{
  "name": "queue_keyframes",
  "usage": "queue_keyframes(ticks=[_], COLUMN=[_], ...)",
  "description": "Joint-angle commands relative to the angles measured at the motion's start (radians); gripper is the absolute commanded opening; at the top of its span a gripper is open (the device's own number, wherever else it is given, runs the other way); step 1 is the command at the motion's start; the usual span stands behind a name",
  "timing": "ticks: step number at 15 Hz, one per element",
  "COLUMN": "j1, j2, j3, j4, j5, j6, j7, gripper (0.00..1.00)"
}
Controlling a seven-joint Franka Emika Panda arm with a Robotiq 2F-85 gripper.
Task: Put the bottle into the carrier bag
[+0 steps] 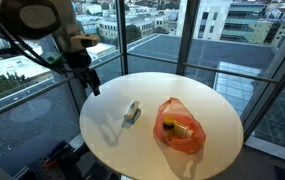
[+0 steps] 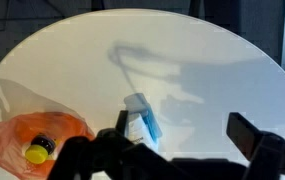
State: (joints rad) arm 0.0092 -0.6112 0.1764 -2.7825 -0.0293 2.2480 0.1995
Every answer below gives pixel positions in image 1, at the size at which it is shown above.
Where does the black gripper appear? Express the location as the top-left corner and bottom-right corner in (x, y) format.
(64, 50), (101, 96)

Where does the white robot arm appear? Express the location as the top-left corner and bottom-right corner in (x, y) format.
(0, 0), (101, 95)

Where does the robot base with clutter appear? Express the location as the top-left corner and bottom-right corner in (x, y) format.
(17, 141), (119, 180)

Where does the orange plastic carrier bag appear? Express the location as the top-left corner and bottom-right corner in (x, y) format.
(153, 97), (206, 153)

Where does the yellow-capped dark bottle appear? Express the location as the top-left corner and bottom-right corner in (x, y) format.
(163, 117), (174, 140)

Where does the white-capped amber pill bottle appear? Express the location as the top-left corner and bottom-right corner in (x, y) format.
(174, 121), (193, 138)

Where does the round white table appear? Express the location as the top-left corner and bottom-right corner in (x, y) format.
(80, 72), (243, 180)

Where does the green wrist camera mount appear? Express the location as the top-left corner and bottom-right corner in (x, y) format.
(41, 52), (63, 65)

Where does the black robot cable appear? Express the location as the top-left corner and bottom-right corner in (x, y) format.
(0, 6), (76, 75)

